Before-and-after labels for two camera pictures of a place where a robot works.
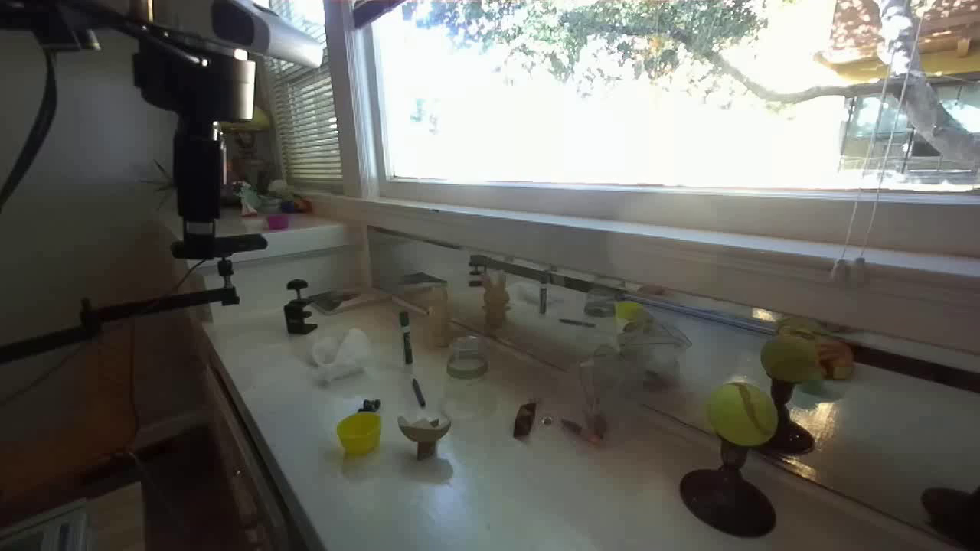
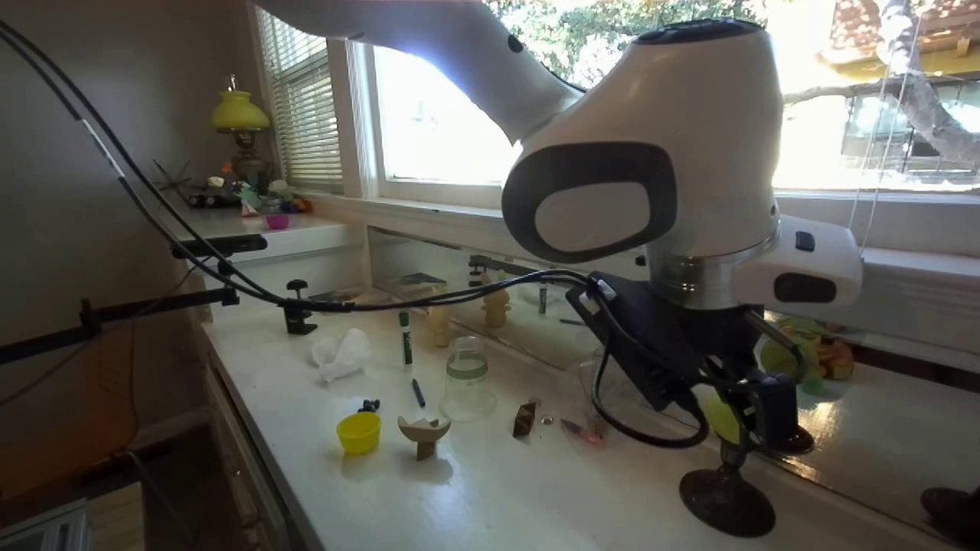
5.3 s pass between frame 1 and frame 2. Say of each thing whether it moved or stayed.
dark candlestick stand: stayed
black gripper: moved
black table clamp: stayed
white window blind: stayed
